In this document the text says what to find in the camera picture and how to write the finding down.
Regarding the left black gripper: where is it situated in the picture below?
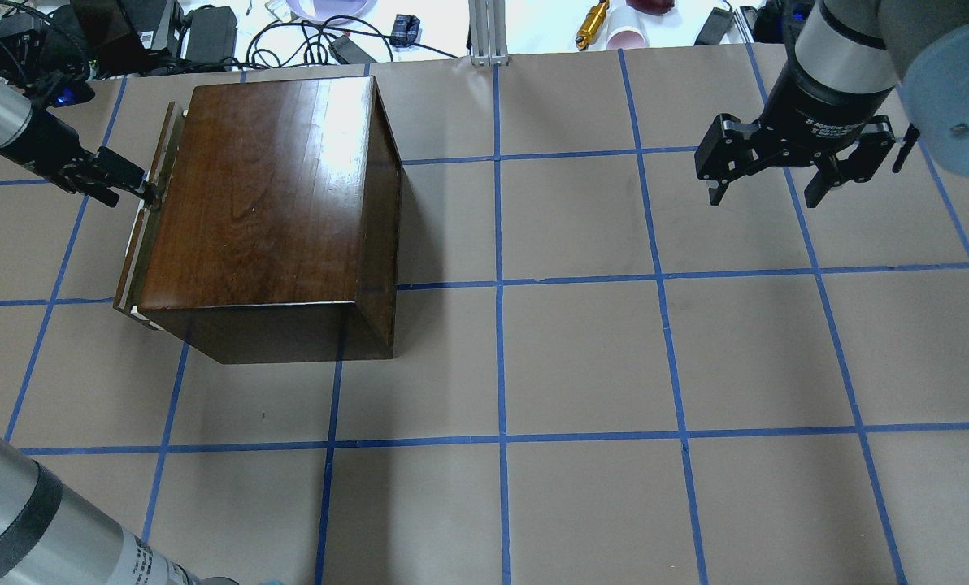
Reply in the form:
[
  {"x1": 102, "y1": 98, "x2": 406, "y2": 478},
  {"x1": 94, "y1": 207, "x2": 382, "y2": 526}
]
[{"x1": 0, "y1": 110, "x2": 162, "y2": 208}]

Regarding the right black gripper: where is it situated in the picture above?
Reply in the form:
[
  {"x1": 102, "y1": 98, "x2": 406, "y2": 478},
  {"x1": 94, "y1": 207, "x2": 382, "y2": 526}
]
[{"x1": 695, "y1": 77, "x2": 896, "y2": 210}]

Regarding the light wood drawer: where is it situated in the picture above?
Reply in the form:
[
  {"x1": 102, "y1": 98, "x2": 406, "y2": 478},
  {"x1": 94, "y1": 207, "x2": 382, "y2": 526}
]
[{"x1": 113, "y1": 102, "x2": 187, "y2": 331}]

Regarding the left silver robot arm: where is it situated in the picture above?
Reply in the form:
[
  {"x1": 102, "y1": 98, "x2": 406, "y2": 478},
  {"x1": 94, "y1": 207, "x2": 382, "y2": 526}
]
[{"x1": 0, "y1": 82, "x2": 161, "y2": 210}]

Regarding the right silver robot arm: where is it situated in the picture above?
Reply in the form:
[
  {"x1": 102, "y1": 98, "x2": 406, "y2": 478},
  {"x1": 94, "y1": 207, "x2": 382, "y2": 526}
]
[{"x1": 695, "y1": 1, "x2": 969, "y2": 208}]

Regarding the dark wooden drawer cabinet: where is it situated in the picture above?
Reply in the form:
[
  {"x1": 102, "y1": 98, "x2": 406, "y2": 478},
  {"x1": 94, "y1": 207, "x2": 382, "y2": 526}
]
[{"x1": 132, "y1": 76, "x2": 407, "y2": 364}]

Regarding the black power adapter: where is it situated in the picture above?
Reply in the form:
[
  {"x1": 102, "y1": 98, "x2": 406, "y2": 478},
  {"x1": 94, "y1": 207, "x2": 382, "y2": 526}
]
[{"x1": 184, "y1": 5, "x2": 238, "y2": 63}]

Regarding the brass cylinder tool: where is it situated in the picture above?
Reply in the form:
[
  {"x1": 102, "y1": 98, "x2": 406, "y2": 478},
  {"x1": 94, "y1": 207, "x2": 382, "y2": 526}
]
[{"x1": 574, "y1": 0, "x2": 610, "y2": 51}]

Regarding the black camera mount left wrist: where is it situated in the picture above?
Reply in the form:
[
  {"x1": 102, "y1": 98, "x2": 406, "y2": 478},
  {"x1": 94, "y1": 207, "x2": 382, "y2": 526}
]
[{"x1": 23, "y1": 71, "x2": 95, "y2": 110}]

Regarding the aluminium frame post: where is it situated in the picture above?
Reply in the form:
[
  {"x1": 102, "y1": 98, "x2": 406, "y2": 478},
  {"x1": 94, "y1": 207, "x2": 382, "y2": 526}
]
[{"x1": 468, "y1": 0, "x2": 510, "y2": 67}]

